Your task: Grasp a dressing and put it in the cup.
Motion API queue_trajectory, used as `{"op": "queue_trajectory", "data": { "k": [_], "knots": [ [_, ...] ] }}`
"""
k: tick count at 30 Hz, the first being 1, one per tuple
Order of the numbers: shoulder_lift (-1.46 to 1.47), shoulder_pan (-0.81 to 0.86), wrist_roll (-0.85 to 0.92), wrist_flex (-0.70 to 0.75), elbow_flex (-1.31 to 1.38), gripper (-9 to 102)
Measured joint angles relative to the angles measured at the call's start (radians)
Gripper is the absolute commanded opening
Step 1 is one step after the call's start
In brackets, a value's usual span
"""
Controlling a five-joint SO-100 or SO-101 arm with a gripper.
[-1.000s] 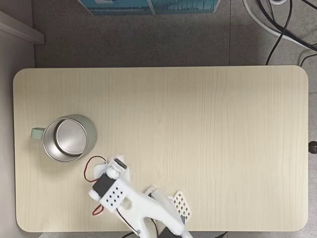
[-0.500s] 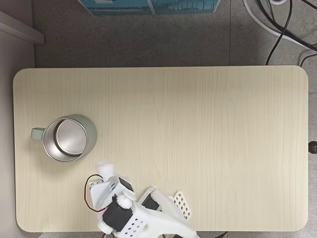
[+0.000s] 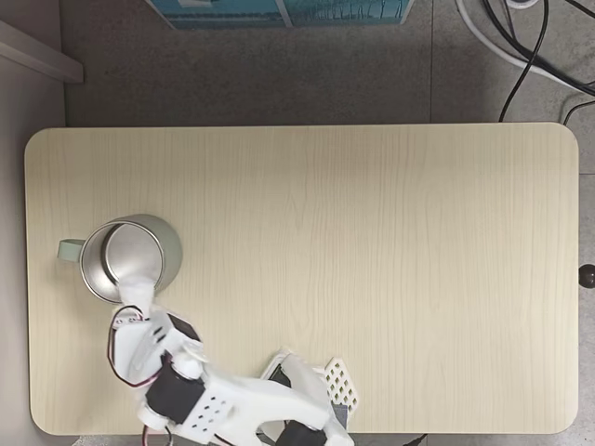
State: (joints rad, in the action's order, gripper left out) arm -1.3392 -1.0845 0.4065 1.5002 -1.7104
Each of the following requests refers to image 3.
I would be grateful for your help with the black round knob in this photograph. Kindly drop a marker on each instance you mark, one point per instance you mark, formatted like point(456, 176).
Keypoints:
point(587, 276)

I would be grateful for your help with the pale green steel mug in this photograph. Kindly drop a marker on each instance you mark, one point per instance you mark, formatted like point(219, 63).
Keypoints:
point(135, 251)

